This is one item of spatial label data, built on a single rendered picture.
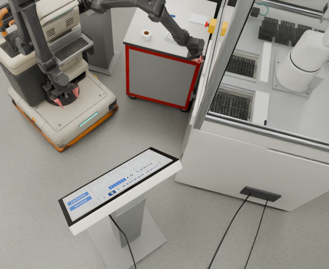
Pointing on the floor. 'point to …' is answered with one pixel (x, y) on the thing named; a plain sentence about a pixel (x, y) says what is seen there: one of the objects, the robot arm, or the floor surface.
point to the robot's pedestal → (100, 41)
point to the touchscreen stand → (142, 216)
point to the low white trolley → (165, 55)
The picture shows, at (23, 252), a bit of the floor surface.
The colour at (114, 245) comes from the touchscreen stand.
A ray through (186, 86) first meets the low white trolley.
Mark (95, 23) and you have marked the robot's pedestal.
